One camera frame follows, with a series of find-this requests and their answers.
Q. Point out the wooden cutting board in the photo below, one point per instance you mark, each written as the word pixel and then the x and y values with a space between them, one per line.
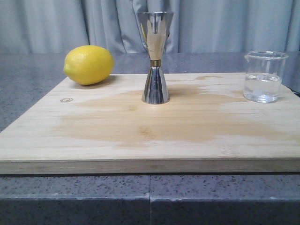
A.
pixel 206 127

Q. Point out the yellow lemon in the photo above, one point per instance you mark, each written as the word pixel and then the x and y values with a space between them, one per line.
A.
pixel 88 64

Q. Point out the steel double jigger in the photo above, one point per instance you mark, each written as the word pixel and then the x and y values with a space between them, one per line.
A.
pixel 155 30

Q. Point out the glass beaker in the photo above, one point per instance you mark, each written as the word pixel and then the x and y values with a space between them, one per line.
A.
pixel 264 75

